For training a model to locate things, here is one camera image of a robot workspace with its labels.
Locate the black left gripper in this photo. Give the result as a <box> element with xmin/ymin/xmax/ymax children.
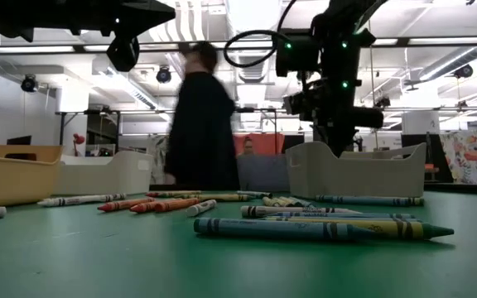
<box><xmin>79</xmin><ymin>0</ymin><xmax>177</xmax><ymax>36</ymax></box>

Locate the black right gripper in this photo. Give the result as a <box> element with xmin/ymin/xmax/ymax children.
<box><xmin>283</xmin><ymin>89</ymin><xmax>384</xmax><ymax>159</ymax></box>

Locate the white plastic bin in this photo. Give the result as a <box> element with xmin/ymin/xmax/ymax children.
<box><xmin>54</xmin><ymin>149</ymin><xmax>155</xmax><ymax>196</ymax></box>

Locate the light grey plastic bin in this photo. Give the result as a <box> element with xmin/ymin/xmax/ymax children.
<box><xmin>285</xmin><ymin>141</ymin><xmax>428</xmax><ymax>199</ymax></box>

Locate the orange cloth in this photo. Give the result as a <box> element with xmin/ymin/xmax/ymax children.
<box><xmin>233</xmin><ymin>132</ymin><xmax>286</xmax><ymax>156</ymax></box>

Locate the dark grey plastic bin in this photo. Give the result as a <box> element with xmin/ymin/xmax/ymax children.
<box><xmin>236</xmin><ymin>153</ymin><xmax>292</xmax><ymax>194</ymax></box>

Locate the floral patterned cloth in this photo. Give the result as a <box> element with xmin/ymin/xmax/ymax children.
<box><xmin>439</xmin><ymin>130</ymin><xmax>477</xmax><ymax>185</ymax></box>

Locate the ceiling light strip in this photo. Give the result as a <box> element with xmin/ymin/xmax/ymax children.
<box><xmin>407</xmin><ymin>36</ymin><xmax>477</xmax><ymax>46</ymax></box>
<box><xmin>0</xmin><ymin>46</ymin><xmax>76</xmax><ymax>54</ymax></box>

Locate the white patterned cloth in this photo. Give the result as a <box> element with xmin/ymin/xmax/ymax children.
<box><xmin>145</xmin><ymin>134</ymin><xmax>169</xmax><ymax>185</ymax></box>

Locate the black metal stand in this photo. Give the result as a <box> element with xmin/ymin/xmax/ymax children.
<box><xmin>58</xmin><ymin>109</ymin><xmax>119</xmax><ymax>146</ymax></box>

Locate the red desk lamp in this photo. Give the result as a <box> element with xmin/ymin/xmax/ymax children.
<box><xmin>71</xmin><ymin>132</ymin><xmax>86</xmax><ymax>157</ymax></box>

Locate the black monitor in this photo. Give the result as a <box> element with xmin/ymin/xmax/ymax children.
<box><xmin>6</xmin><ymin>135</ymin><xmax>33</xmax><ymax>147</ymax></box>

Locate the orange plastic bin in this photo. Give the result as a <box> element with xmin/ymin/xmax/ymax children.
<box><xmin>0</xmin><ymin>143</ymin><xmax>64</xmax><ymax>209</ymax></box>

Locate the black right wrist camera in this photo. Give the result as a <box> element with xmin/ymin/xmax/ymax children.
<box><xmin>275</xmin><ymin>35</ymin><xmax>321</xmax><ymax>79</ymax></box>

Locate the black right camera cable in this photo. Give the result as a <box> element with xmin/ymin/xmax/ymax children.
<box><xmin>223</xmin><ymin>0</ymin><xmax>298</xmax><ymax>70</ymax></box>

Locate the black overhead rail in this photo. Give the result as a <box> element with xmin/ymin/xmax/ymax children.
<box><xmin>0</xmin><ymin>36</ymin><xmax>477</xmax><ymax>57</ymax></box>

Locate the silver ventilation duct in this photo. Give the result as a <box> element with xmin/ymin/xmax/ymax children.
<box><xmin>418</xmin><ymin>45</ymin><xmax>477</xmax><ymax>82</ymax></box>

